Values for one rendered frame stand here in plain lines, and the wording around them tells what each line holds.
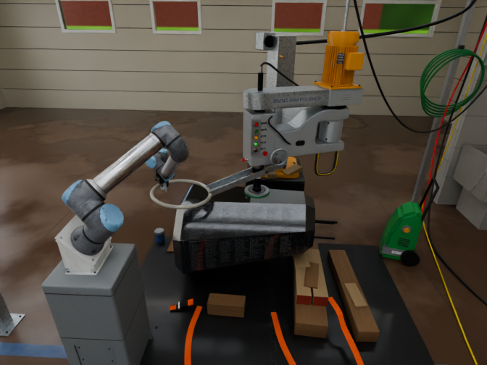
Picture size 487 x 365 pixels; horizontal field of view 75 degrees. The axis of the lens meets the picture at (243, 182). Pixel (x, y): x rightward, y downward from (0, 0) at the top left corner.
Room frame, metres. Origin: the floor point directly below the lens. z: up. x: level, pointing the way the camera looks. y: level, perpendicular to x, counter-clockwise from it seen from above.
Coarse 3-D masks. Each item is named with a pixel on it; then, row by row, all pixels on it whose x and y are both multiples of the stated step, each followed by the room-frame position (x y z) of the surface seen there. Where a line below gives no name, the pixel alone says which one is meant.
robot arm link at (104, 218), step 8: (96, 208) 1.48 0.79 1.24; (104, 208) 1.49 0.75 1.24; (112, 208) 1.53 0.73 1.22; (88, 216) 1.45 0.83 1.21; (96, 216) 1.45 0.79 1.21; (104, 216) 1.44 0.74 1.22; (112, 216) 1.48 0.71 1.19; (120, 216) 1.52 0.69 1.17; (88, 224) 1.44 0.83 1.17; (96, 224) 1.43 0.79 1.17; (104, 224) 1.42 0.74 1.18; (112, 224) 1.44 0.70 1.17; (120, 224) 1.48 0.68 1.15; (88, 232) 1.43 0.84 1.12; (96, 232) 1.42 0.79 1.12; (104, 232) 1.43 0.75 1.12; (112, 232) 1.45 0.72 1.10; (96, 240) 1.43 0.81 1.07; (104, 240) 1.46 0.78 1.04
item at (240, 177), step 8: (280, 160) 2.58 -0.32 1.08; (272, 168) 2.44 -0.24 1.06; (232, 176) 2.44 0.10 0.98; (240, 176) 2.47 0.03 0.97; (248, 176) 2.37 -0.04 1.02; (256, 176) 2.39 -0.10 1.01; (216, 184) 2.40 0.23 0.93; (224, 184) 2.41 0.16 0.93; (232, 184) 2.33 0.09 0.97; (240, 184) 2.35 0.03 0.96; (216, 192) 2.29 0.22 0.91
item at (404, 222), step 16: (400, 208) 2.75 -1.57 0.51; (416, 208) 2.64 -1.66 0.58; (400, 224) 2.56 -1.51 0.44; (416, 224) 2.52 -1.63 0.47; (384, 240) 2.64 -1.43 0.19; (400, 240) 2.55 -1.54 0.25; (416, 240) 2.54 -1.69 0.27; (384, 256) 2.61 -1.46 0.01; (400, 256) 2.53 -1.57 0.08; (416, 256) 2.46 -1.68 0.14
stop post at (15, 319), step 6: (0, 294) 1.77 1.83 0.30; (0, 300) 1.75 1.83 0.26; (0, 306) 1.73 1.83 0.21; (6, 306) 1.77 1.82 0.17; (0, 312) 1.71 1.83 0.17; (6, 312) 1.75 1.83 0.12; (0, 318) 1.70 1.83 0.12; (6, 318) 1.73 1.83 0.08; (12, 318) 1.79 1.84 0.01; (18, 318) 1.79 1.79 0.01; (0, 324) 1.70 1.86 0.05; (6, 324) 1.71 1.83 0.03; (12, 324) 1.73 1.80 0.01; (0, 330) 1.68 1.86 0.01; (6, 330) 1.68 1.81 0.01; (12, 330) 1.69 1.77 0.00
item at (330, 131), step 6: (330, 120) 2.59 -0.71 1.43; (336, 120) 2.59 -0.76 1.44; (342, 120) 2.61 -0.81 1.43; (324, 126) 2.61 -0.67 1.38; (330, 126) 2.58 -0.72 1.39; (336, 126) 2.58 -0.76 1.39; (342, 126) 2.63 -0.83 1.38; (324, 132) 2.60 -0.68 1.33; (330, 132) 2.58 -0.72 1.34; (336, 132) 2.58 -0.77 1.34; (324, 138) 2.60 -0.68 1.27; (330, 138) 2.58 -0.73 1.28; (336, 138) 2.58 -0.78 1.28
